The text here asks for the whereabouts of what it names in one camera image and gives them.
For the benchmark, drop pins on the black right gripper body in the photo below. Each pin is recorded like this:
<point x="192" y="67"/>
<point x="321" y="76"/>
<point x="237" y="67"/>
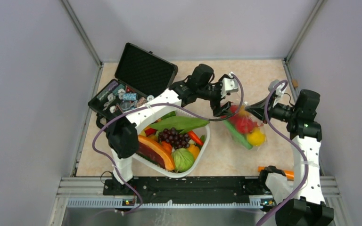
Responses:
<point x="281" y="111"/>

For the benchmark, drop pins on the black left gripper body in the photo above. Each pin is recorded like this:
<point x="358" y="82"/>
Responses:
<point x="216" y="96"/>

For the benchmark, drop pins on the red toy bell pepper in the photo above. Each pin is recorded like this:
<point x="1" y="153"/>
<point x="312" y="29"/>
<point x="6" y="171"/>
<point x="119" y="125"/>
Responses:
<point x="242" y="122"/>

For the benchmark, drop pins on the clear zip top bag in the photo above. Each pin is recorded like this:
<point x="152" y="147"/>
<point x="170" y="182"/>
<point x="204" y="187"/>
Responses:
<point x="260" y="125"/>

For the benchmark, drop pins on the green toy cucumber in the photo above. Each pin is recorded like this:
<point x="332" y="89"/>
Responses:
<point x="238" y="137"/>

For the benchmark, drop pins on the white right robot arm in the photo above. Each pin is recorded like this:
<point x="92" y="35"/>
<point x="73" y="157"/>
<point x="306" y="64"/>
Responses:
<point x="304" y="203"/>

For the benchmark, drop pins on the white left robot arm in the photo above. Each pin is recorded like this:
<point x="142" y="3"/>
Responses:
<point x="124" y="129"/>

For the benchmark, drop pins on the white plastic basket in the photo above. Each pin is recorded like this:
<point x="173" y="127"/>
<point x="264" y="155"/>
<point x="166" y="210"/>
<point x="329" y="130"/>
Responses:
<point x="145" y="118"/>

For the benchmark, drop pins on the green toy lettuce leaf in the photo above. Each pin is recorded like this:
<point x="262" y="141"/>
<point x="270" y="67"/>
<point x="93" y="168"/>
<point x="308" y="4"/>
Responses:
<point x="180" y="122"/>

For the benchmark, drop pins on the purple toy grapes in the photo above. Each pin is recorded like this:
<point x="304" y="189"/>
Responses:
<point x="173" y="137"/>

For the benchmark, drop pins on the orange marker pen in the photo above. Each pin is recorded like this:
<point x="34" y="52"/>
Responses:
<point x="289" y="174"/>

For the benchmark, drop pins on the large green toy cabbage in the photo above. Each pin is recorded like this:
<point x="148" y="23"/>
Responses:
<point x="183" y="159"/>

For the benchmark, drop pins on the black foam-lined case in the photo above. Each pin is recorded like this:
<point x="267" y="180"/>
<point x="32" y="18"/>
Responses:
<point x="139" y="74"/>

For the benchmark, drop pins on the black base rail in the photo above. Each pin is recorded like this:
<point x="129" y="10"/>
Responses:
<point x="192" y="190"/>

